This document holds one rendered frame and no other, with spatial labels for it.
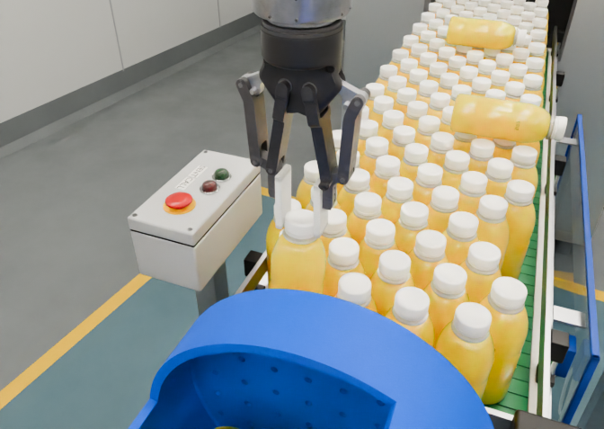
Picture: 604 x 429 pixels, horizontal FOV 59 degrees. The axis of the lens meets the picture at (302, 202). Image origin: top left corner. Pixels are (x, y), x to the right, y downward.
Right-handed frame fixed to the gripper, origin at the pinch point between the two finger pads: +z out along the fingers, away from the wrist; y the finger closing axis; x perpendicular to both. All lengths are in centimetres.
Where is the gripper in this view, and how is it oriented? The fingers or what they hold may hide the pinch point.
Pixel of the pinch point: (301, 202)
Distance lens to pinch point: 60.0
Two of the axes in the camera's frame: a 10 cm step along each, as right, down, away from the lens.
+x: 3.7, -5.3, 7.7
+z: 0.0, 8.3, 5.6
